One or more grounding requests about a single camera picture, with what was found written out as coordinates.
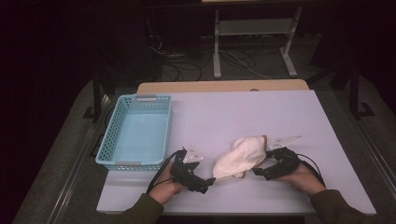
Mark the black metal stand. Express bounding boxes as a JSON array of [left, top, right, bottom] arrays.
[[347, 60, 376, 120], [82, 66, 105, 123]]

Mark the white metal stand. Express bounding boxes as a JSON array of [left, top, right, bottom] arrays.
[[212, 6, 304, 79]]

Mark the wooden table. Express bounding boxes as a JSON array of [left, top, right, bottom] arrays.
[[136, 78, 310, 94]]

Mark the light blue plastic basket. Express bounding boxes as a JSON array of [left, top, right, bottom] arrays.
[[94, 93, 173, 172]]

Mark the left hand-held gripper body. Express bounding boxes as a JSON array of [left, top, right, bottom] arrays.
[[171, 146, 205, 191]]

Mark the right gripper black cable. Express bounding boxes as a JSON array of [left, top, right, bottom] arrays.
[[297, 153, 326, 188]]

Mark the grey metal floor rail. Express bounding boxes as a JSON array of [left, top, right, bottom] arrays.
[[46, 92, 115, 224], [334, 90, 396, 190]]

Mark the white cover board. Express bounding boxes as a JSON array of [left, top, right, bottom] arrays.
[[96, 90, 377, 217]]

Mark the white cloth bag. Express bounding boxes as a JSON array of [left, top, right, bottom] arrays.
[[212, 134, 269, 181]]

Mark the person's right hand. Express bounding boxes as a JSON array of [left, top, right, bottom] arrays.
[[275, 162, 327, 196]]

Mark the person's left hand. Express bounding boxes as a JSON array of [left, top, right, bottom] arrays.
[[148, 161, 185, 205]]

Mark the tangle of black floor cables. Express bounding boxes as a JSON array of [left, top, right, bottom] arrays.
[[148, 32, 281, 82]]

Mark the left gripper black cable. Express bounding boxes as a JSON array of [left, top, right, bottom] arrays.
[[146, 148, 188, 194]]

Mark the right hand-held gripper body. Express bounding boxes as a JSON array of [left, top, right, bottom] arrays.
[[264, 134, 304, 182]]

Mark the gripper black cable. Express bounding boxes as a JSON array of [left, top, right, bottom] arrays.
[[297, 153, 326, 188], [146, 148, 188, 194]]

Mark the white floor cable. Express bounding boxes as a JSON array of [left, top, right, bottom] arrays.
[[202, 49, 273, 80]]

